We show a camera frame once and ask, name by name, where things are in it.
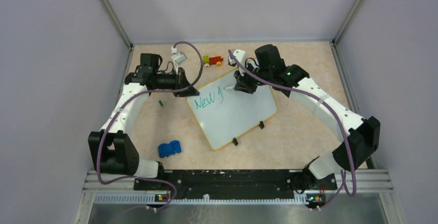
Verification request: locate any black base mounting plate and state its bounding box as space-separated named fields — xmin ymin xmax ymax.
xmin=133 ymin=169 xmax=338 ymax=200

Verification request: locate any yellow-framed whiteboard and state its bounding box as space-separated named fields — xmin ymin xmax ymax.
xmin=186 ymin=70 xmax=277 ymax=150

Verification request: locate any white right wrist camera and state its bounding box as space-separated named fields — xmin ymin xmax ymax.
xmin=228 ymin=49 xmax=248 ymax=79

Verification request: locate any red toy train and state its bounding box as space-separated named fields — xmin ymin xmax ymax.
xmin=202 ymin=55 xmax=224 ymax=68

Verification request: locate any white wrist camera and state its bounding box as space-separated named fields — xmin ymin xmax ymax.
xmin=228 ymin=49 xmax=248 ymax=79
xmin=170 ymin=46 xmax=187 ymax=72

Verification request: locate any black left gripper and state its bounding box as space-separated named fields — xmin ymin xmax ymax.
xmin=154 ymin=67 xmax=199 ymax=98

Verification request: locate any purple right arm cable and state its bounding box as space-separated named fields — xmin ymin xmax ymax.
xmin=228 ymin=50 xmax=358 ymax=212

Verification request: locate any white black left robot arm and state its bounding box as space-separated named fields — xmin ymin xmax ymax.
xmin=88 ymin=52 xmax=199 ymax=190

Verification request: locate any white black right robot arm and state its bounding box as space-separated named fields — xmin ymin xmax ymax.
xmin=228 ymin=44 xmax=381 ymax=189

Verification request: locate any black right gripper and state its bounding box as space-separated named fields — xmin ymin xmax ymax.
xmin=234 ymin=61 xmax=272 ymax=95

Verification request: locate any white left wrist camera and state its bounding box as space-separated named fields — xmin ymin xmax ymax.
xmin=170 ymin=46 xmax=187 ymax=72

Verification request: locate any blue toy car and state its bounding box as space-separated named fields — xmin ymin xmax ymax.
xmin=158 ymin=140 xmax=182 ymax=158

